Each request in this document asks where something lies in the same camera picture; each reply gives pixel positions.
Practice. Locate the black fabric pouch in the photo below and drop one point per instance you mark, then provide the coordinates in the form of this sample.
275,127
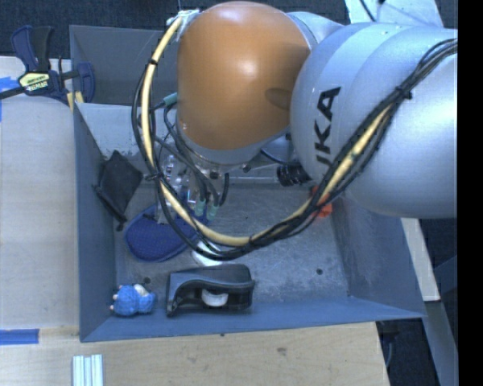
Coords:
118,181

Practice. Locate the blue mesh cloth pouch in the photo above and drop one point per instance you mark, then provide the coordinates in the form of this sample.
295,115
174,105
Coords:
153,239

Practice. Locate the black tape dispenser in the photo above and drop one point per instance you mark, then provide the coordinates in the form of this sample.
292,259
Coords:
225,278

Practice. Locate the blue toy figure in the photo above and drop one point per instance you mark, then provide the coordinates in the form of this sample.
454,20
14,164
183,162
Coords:
129,300

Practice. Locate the grey metal bin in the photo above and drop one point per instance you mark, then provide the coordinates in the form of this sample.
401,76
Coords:
290,264

